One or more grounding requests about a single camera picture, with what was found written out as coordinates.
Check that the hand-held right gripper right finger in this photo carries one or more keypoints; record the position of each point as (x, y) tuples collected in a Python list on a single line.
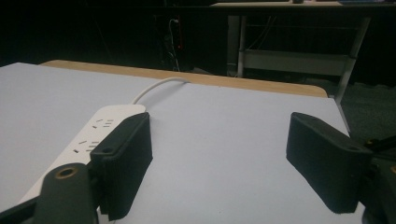
[(327, 165)]

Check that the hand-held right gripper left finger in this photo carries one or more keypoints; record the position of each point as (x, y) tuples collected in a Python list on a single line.
[(126, 161)]

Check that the white power strip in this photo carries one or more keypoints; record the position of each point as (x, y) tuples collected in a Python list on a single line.
[(90, 137)]

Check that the grey metal desk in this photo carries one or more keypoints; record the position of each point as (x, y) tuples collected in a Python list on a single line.
[(295, 53)]

